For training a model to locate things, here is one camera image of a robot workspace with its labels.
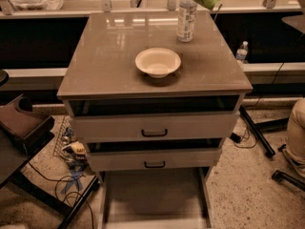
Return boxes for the black stand leg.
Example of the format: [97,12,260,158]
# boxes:
[239,106,275,158]

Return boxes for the open bottom drawer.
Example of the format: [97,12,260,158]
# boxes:
[97,168,214,229]

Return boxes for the person's tan trouser leg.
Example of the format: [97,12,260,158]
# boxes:
[287,98,305,165]

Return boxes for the middle grey drawer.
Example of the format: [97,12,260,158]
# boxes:
[87,148,222,171]

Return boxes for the grey drawer cabinet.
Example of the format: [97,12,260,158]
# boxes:
[56,10,254,229]

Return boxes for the white paper bowl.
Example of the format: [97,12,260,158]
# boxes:
[135,48,181,78]

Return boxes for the small water bottle on ledge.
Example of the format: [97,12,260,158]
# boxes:
[235,41,249,63]

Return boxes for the black floor cable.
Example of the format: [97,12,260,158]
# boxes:
[28,161,96,229]

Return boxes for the dark brown chair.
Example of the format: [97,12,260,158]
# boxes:
[0,69,100,229]

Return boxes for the grey drawer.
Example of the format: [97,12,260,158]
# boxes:
[87,148,222,171]
[70,113,239,143]

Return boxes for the clear water bottle on cabinet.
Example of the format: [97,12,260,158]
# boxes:
[176,0,197,42]

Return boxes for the black chair base leg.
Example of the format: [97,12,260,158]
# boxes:
[272,170,305,192]

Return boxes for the upper grey drawer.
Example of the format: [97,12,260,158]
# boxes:
[70,113,239,143]

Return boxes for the wire basket with clutter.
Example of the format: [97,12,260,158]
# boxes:
[53,116,87,167]

